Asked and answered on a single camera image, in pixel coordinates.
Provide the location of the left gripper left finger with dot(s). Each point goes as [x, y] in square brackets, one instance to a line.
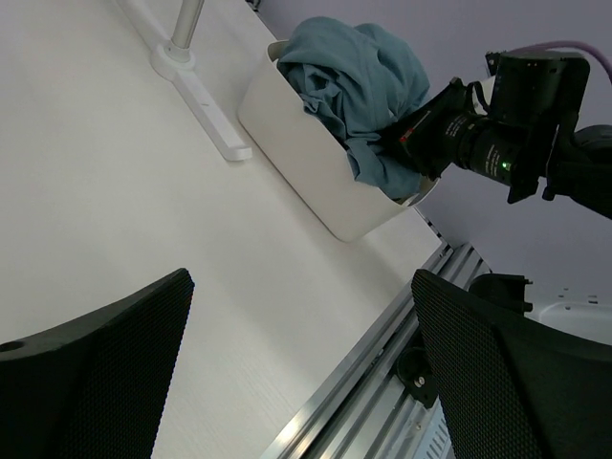
[95, 386]

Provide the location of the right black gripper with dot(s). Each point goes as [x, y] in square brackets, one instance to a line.
[416, 140]

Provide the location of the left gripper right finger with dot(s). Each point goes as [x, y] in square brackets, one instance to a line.
[509, 386]

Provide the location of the blue-grey t shirt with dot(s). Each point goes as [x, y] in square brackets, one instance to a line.
[358, 81]

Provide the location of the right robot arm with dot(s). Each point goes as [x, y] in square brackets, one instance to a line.
[521, 180]

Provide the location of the white laundry basket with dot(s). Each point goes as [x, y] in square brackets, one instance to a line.
[309, 158]

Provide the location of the white metal clothes rack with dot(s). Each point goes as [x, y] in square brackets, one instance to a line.
[172, 59]

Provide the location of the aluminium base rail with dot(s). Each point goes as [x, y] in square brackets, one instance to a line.
[362, 410]

